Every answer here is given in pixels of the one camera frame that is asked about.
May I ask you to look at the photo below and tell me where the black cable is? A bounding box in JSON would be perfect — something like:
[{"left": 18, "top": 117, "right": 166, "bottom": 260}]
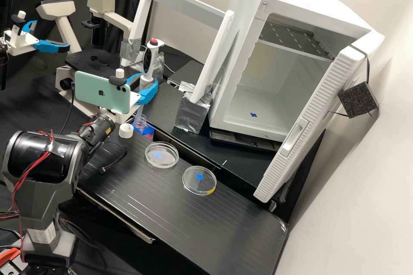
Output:
[
  {"left": 59, "top": 82, "right": 76, "bottom": 136},
  {"left": 84, "top": 141, "right": 127, "bottom": 174}
]

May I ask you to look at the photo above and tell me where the petri dish lid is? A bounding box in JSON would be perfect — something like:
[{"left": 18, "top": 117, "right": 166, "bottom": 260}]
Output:
[{"left": 182, "top": 165, "right": 218, "bottom": 196}]

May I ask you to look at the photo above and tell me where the petri dish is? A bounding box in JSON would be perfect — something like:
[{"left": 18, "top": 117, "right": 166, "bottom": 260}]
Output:
[{"left": 144, "top": 142, "right": 179, "bottom": 169}]

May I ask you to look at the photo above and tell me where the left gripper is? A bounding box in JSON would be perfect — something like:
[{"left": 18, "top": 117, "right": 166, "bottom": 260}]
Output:
[{"left": 3, "top": 19, "right": 71, "bottom": 55}]

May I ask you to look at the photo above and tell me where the white pipette stand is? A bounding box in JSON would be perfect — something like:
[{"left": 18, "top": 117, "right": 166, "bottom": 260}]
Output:
[{"left": 119, "top": 0, "right": 235, "bottom": 134}]

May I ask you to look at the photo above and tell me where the white incubator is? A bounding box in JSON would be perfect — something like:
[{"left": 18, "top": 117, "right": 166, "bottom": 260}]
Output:
[{"left": 206, "top": 0, "right": 386, "bottom": 144}]

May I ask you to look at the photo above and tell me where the white cap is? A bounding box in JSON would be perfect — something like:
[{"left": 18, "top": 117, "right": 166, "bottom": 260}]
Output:
[{"left": 118, "top": 123, "right": 135, "bottom": 140}]

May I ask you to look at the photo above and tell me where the right wrist camera phone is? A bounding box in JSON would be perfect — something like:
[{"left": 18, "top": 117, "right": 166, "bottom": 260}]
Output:
[{"left": 73, "top": 68, "right": 142, "bottom": 116}]

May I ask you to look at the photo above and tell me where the pipette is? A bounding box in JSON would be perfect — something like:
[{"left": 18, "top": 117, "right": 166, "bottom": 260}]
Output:
[{"left": 135, "top": 39, "right": 165, "bottom": 128}]

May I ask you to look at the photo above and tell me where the incubator door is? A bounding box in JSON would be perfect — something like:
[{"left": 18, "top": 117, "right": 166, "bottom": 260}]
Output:
[{"left": 253, "top": 44, "right": 380, "bottom": 204}]

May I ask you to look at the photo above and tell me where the cream microscope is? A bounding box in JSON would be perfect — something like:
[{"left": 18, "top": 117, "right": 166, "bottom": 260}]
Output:
[{"left": 34, "top": 0, "right": 144, "bottom": 124}]

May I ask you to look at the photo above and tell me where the left phone holder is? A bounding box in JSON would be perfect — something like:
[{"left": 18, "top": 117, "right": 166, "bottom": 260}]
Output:
[{"left": 11, "top": 10, "right": 28, "bottom": 37}]

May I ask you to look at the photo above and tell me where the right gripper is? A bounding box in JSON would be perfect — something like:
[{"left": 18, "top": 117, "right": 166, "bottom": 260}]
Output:
[{"left": 111, "top": 73, "right": 159, "bottom": 125}]

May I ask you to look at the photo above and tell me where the black tray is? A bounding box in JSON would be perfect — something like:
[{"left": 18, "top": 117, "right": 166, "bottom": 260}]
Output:
[{"left": 208, "top": 128, "right": 282, "bottom": 154}]

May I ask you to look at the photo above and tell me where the black platform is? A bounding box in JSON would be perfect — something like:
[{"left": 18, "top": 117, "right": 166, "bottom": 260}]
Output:
[
  {"left": 167, "top": 60, "right": 204, "bottom": 88},
  {"left": 76, "top": 130, "right": 288, "bottom": 275},
  {"left": 142, "top": 80, "right": 278, "bottom": 192}
]

